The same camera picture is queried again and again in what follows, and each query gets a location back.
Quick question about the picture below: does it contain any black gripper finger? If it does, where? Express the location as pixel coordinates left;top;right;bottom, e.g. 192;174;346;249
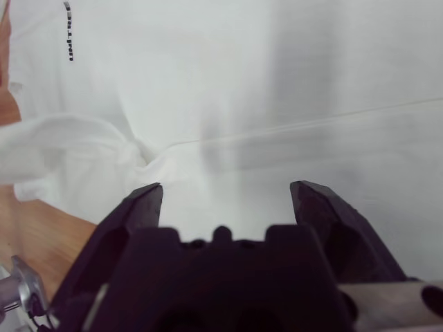
51;182;164;332
289;179;419;286

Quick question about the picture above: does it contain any white t-shirt with black logo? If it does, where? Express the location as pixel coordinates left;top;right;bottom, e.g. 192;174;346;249
0;0;443;274

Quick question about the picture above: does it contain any black cable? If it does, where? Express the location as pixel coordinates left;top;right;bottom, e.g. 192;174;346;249
28;299;59;329

